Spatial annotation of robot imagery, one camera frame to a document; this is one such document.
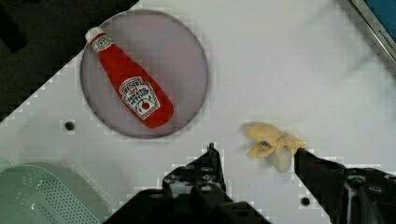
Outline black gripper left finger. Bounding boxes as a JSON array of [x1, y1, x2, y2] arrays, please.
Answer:
[[162, 143, 226, 198]]

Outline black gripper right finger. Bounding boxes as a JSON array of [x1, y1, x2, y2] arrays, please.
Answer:
[[294, 148, 396, 224]]

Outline yellow plush peeled banana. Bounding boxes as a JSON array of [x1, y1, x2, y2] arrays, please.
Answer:
[[242, 122, 307, 174]]

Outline red plush ketchup bottle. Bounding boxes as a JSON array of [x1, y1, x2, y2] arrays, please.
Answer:
[[85, 27, 174, 129]]

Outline grey round plate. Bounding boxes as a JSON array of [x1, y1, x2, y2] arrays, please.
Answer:
[[80, 9, 209, 139]]

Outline green perforated colander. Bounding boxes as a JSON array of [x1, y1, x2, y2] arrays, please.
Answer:
[[0, 159, 111, 224]]

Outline silver toaster oven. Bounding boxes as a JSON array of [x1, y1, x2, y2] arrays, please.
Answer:
[[349, 0, 396, 63]]

